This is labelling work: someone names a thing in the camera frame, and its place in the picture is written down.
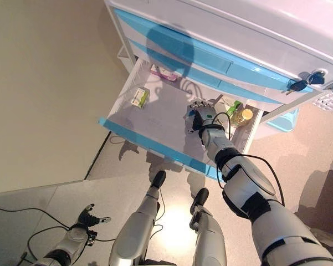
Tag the green white medicine box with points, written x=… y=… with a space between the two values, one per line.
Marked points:
x=140 y=97

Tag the grey left robot leg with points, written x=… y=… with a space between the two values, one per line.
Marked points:
x=138 y=224

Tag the grey right robot leg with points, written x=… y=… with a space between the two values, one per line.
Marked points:
x=210 y=235

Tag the grey robot leg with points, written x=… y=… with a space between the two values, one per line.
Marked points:
x=210 y=235
x=138 y=224

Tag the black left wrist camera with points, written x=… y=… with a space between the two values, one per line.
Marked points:
x=91 y=239

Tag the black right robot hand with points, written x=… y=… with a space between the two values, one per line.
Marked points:
x=206 y=115

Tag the white medical cart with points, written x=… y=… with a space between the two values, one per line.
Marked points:
x=252 y=22

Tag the blue front cart drawer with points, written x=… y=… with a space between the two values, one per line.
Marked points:
x=249 y=92
x=160 y=122
x=246 y=69

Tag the gold cap medicine bottle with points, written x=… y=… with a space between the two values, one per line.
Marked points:
x=245 y=116

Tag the bright green medicine box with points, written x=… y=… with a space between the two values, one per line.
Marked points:
x=234 y=110

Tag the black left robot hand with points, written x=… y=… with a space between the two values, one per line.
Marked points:
x=90 y=219

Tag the light blue waste bin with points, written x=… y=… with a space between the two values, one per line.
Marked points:
x=282 y=122

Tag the white perforated cart basket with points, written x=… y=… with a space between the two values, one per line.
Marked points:
x=332 y=101

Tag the pink white medicine box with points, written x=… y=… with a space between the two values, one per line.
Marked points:
x=163 y=72

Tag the white cart side rail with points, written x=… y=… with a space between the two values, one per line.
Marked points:
x=122 y=55

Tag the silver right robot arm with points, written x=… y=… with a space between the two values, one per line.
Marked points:
x=252 y=188

